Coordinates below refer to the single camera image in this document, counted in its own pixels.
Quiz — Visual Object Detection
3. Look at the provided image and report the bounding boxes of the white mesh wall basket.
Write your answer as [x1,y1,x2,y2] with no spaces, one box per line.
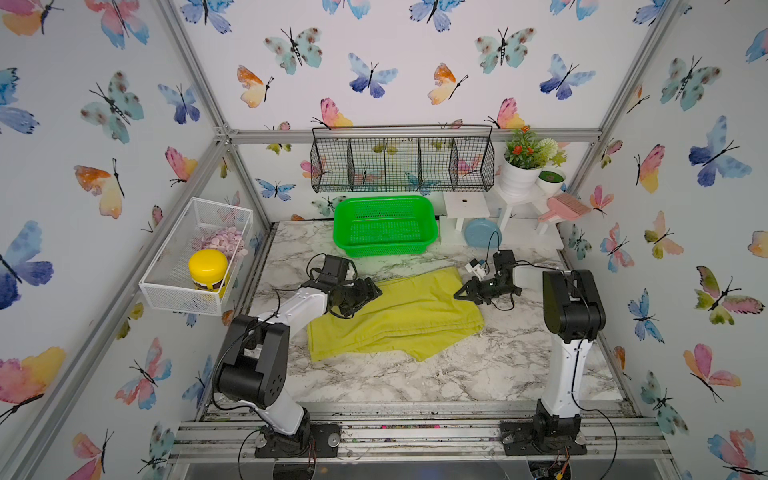
[139,198,253,316]

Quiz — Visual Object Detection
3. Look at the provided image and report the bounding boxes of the black wire wall basket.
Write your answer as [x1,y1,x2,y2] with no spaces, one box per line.
[310,124,496,196]

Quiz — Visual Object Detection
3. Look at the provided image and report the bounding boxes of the potted plant white pot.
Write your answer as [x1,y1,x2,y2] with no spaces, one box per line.
[499,125,567,198]

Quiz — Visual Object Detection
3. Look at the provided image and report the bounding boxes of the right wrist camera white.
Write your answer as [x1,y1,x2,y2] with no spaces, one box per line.
[465,259,488,280]

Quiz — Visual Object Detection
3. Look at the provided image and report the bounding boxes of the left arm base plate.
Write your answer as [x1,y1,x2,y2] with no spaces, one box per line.
[254,422,341,459]

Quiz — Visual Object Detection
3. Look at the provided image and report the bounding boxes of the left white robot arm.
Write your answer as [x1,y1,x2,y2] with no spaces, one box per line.
[211,254,382,436]

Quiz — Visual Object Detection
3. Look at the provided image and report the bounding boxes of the small white green cup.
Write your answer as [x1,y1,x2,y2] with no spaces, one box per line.
[536,169,566,197]

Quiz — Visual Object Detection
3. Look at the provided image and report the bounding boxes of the aluminium front rail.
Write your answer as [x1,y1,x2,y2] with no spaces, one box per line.
[170,418,672,464]

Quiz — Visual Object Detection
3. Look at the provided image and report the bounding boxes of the light blue round object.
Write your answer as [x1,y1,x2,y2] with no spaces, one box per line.
[464,219,502,249]

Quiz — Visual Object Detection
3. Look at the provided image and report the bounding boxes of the green plastic basket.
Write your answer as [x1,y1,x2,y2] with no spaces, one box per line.
[333,195,439,258]

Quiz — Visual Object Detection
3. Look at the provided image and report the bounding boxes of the pink artificial flowers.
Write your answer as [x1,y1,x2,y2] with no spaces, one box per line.
[200,227,248,261]

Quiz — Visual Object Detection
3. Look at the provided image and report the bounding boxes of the yellow-green long pants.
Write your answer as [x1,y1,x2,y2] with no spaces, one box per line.
[307,267,485,362]

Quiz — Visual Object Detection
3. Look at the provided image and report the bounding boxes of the yellow lidded jar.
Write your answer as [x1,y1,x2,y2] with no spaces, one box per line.
[188,250,229,291]

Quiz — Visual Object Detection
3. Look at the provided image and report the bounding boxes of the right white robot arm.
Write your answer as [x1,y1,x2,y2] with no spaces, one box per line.
[454,250,607,421]

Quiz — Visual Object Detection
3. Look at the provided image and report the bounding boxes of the pink dustpan brush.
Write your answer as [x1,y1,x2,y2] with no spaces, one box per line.
[538,193,592,223]

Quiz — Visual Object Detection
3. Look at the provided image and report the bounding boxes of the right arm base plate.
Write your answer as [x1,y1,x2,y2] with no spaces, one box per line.
[499,416,587,456]

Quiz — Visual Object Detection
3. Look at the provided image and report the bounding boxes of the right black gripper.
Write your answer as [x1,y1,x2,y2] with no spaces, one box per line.
[452,276,511,304]

